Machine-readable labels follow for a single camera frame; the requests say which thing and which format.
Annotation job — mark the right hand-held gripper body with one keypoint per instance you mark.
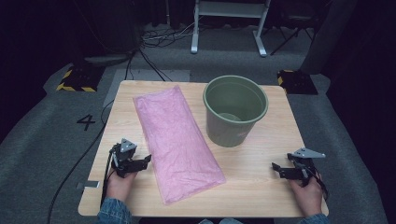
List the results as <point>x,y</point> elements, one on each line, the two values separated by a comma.
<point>303,165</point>

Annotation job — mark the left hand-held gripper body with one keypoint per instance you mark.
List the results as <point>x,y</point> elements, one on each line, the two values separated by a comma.
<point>124,155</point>

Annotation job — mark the pink plastic bag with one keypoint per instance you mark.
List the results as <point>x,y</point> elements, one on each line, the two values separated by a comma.
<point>179,146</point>

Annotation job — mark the green plastic bin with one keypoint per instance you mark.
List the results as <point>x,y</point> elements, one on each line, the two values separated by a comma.
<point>232,124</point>

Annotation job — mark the person's left hand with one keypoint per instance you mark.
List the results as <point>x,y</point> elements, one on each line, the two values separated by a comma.
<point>120,186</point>

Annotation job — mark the person's right hand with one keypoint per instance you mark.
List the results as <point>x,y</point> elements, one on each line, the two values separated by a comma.
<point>308,197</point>

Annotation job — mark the grey tape strip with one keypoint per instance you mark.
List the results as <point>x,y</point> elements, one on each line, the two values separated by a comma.
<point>88,184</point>

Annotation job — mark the person's legs in jeans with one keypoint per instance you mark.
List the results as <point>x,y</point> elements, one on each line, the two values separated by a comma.
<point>221,221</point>

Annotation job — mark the black yellow striped base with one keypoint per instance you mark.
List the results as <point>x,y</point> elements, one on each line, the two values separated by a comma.
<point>81,79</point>
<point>297,82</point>

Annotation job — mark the grey flat stand base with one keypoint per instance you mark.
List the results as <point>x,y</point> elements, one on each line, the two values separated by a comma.
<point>106,59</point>

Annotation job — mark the grey curtain column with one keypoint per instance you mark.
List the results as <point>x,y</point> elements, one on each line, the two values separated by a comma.
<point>327,37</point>

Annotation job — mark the black tripod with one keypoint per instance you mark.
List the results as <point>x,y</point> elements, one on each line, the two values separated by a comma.
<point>291,35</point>

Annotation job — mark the white metal stand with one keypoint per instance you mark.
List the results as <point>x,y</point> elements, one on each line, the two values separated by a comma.
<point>229,9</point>

